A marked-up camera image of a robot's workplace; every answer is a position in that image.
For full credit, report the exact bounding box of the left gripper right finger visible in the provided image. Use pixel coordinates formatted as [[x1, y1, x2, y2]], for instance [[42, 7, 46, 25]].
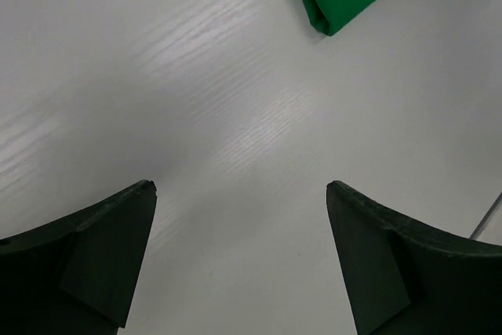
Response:
[[326, 181, 501, 334]]

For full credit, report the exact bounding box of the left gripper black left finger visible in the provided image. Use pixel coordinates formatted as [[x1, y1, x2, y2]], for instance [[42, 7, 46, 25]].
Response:
[[1, 180, 157, 334]]

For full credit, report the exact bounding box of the aluminium table frame rail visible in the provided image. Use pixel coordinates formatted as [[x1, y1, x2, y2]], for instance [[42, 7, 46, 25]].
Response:
[[469, 193, 502, 240]]

